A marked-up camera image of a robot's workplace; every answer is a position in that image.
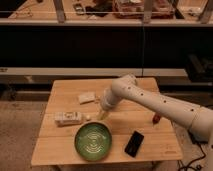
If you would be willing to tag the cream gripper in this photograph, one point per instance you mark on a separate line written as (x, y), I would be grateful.
(102, 114)

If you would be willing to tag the white labelled bottle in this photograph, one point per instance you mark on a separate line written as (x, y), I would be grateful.
(70, 118)

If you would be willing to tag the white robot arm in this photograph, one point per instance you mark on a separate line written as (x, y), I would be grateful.
(196, 118)

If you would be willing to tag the beige sponge block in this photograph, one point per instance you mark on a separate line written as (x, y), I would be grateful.
(86, 97)

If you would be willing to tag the green patterned plate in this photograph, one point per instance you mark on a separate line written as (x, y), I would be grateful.
(93, 141)

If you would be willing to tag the wooden table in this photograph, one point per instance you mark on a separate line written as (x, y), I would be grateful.
(126, 136)

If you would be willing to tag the black smartphone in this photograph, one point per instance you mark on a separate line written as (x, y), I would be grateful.
(134, 144)

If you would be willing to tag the red orange small tool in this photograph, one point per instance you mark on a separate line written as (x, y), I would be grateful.
(156, 119)

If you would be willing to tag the metal shelf rack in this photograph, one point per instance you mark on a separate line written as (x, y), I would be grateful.
(47, 37)

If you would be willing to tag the red tray on shelf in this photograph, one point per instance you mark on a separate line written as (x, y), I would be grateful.
(135, 9)

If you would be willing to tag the black device on shelf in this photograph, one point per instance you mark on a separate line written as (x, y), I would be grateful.
(79, 9)

